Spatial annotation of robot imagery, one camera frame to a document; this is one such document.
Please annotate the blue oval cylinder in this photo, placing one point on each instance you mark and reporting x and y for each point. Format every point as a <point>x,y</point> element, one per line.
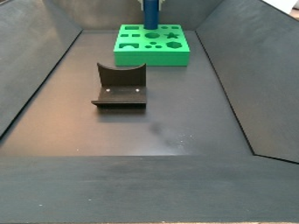
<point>151,14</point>

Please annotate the black curved fixture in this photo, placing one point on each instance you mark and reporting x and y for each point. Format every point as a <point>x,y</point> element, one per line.
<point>121,87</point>

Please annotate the green foam shape board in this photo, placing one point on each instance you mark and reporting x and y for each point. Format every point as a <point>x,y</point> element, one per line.
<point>161,47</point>

